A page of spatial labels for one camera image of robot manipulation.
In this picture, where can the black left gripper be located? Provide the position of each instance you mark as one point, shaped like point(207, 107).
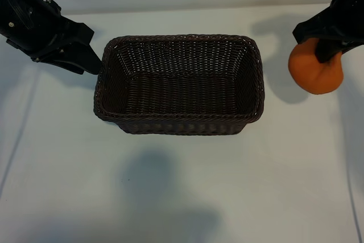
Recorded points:
point(34, 24)

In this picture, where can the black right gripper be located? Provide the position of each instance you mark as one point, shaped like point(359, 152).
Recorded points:
point(347, 18)

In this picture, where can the orange fruit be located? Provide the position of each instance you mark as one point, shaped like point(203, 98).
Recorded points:
point(310, 75)

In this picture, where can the dark brown woven basket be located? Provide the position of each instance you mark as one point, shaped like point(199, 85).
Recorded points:
point(182, 98)

